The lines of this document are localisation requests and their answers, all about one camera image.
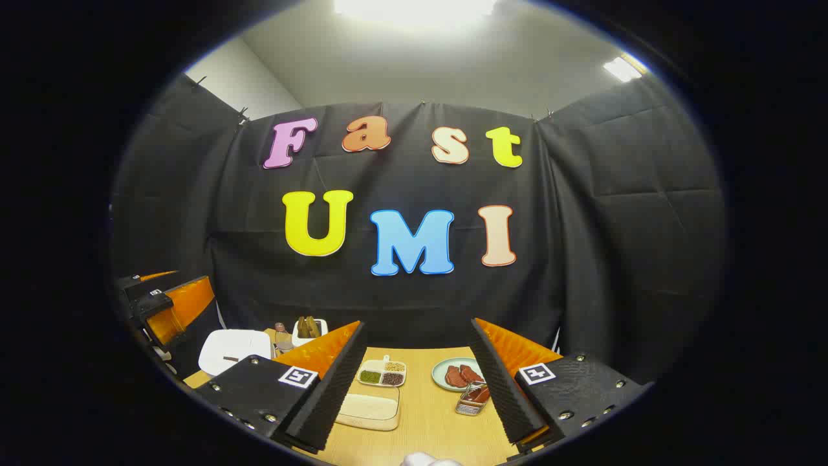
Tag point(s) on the pale green plate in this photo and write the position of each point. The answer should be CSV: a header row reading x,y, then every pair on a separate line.
x,y
438,375

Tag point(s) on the red meat piece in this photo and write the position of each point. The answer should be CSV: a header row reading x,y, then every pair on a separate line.
x,y
455,377
472,373

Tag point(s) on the large ceiling light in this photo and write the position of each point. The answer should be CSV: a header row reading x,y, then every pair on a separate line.
x,y
414,10

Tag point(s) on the white rice cooker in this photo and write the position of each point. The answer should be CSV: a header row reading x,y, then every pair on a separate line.
x,y
233,349

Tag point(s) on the black backdrop cloth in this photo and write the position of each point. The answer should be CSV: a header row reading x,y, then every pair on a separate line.
x,y
582,259

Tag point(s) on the white divided dish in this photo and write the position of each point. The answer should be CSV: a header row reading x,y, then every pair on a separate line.
x,y
374,366

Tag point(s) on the pile of soybeans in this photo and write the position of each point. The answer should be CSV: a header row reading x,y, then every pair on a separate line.
x,y
394,367

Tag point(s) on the brown toast slice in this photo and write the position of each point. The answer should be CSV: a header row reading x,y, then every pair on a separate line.
x,y
303,329
314,327

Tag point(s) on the small ceiling light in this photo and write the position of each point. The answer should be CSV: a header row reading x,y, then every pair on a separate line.
x,y
622,68

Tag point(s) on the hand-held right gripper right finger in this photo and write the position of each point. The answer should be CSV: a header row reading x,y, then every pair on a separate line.
x,y
501,395

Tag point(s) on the pile of red beans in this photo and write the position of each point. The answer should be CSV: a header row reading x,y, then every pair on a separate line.
x,y
392,378

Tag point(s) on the pile of green mung beans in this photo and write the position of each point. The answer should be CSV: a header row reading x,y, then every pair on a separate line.
x,y
370,377

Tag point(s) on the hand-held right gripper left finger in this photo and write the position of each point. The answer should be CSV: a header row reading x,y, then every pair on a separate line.
x,y
323,401

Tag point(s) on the white toaster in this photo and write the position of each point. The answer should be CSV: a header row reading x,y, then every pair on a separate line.
x,y
303,341

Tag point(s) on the clear plastic water bottle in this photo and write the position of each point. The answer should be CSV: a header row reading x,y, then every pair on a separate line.
x,y
282,338

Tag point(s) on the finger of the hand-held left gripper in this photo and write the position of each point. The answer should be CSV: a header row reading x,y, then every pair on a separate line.
x,y
194,336
129,281

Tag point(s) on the clear plastic tray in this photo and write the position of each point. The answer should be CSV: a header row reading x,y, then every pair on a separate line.
x,y
369,425

